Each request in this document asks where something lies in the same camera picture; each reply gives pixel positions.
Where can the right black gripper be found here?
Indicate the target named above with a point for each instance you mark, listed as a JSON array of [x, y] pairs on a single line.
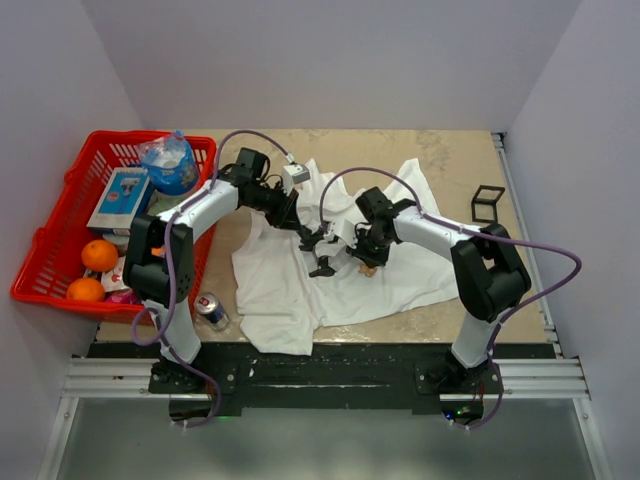
[[358, 251]]

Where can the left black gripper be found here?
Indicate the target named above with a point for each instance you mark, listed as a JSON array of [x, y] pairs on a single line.
[[286, 215]]

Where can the white printed t-shirt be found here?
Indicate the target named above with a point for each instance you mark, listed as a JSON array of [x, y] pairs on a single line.
[[282, 305]]

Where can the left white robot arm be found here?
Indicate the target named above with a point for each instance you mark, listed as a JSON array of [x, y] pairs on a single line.
[[160, 260]]

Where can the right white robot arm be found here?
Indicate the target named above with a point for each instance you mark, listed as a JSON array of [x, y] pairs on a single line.
[[490, 276]]

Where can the blue plastic bag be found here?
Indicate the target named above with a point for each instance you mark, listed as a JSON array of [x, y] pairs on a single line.
[[170, 163]]

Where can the blue red drink can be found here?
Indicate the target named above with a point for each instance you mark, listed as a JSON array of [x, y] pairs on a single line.
[[209, 308]]

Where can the blue white razor box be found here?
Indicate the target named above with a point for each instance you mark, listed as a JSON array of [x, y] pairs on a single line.
[[126, 195]]

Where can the pink packet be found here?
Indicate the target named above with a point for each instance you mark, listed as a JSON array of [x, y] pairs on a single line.
[[123, 297]]

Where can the red white snack packet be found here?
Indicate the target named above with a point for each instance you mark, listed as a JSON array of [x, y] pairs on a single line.
[[112, 280]]

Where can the upper orange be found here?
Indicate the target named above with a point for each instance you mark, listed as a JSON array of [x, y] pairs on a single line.
[[99, 255]]

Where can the orange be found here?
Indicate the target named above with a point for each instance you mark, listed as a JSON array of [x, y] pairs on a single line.
[[99, 255], [86, 289]]

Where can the lower orange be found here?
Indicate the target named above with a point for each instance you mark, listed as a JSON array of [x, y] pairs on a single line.
[[86, 289]]

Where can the red plastic basket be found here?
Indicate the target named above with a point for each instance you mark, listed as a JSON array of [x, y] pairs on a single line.
[[54, 259]]

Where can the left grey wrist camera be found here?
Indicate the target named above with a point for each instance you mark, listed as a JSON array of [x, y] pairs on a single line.
[[292, 175]]

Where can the black metal bracket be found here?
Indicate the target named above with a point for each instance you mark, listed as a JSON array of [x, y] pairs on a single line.
[[484, 203]]

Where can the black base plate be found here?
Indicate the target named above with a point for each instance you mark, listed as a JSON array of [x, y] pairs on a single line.
[[414, 377]]

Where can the aluminium rail frame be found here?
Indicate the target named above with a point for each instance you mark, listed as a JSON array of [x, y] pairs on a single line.
[[539, 425]]

